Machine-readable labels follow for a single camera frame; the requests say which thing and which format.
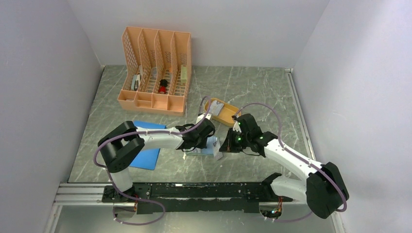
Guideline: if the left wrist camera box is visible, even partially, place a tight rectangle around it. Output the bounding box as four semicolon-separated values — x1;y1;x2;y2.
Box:
195;113;212;124

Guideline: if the white grey utility knife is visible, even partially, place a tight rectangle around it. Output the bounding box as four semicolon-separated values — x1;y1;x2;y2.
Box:
131;73;141;91

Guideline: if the blue notebook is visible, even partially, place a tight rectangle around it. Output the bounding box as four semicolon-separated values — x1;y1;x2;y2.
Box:
130;120;166;170

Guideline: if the red black small bottle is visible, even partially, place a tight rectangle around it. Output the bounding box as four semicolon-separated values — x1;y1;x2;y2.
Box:
158;79;168;94

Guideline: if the aluminium table edge rail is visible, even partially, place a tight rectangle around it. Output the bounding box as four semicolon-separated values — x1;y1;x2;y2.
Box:
284;68;316;160

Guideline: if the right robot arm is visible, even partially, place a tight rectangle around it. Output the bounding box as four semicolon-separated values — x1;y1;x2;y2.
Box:
220;114;349;219

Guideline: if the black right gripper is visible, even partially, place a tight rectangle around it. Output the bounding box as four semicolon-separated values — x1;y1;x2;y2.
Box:
219;127;250;153

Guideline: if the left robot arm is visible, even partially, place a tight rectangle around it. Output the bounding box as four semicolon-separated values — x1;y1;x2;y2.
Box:
98;118;215;202

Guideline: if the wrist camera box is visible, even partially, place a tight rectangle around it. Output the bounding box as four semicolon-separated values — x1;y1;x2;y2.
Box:
232;121;241;133
195;113;212;124

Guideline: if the orange plastic file organizer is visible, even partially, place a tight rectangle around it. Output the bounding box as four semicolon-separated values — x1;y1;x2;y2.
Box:
118;26;192;116

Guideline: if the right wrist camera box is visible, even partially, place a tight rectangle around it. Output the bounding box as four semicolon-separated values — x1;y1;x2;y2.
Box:
232;121;241;133

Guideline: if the silver VIP card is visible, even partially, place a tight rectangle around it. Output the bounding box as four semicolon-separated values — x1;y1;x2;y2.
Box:
209;100;224;116

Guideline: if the aluminium front frame rail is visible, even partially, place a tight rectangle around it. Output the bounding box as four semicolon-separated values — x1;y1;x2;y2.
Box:
43;183;346;233

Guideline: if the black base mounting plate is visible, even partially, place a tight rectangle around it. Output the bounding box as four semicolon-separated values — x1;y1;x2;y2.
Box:
101;179;292;215

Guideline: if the pale green eraser block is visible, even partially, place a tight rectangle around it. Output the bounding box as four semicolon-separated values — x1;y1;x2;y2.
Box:
180;65;188;85

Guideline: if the yellow oval tray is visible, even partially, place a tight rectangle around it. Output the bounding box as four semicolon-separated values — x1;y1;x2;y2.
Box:
210;98;241;127

